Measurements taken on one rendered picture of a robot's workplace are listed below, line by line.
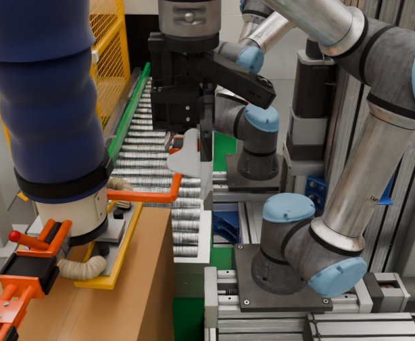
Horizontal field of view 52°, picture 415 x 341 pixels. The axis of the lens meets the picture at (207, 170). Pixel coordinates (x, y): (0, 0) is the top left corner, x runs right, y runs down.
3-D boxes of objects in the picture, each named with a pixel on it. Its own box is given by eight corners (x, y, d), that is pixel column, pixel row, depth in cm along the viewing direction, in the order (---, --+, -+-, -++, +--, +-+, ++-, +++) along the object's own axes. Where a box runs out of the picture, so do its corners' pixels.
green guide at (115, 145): (138, 71, 373) (138, 61, 368) (151, 71, 373) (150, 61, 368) (92, 171, 239) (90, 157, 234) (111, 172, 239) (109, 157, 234)
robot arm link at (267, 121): (267, 157, 140) (270, 120, 133) (232, 145, 146) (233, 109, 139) (283, 142, 148) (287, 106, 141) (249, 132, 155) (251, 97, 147)
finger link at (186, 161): (167, 199, 57) (167, 130, 57) (211, 199, 57) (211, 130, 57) (165, 200, 54) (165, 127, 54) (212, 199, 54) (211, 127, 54)
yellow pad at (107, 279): (112, 203, 133) (110, 190, 131) (144, 205, 133) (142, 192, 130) (74, 287, 105) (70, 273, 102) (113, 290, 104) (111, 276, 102)
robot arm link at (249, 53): (322, 16, 145) (252, 88, 117) (292, 12, 151) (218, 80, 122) (324, -18, 138) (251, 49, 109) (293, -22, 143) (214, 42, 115)
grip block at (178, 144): (174, 149, 141) (174, 136, 138) (200, 150, 140) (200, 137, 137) (169, 162, 134) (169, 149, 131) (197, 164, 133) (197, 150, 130)
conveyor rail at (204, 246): (209, 88, 380) (209, 67, 369) (215, 88, 380) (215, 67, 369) (197, 291, 186) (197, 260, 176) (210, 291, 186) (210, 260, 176)
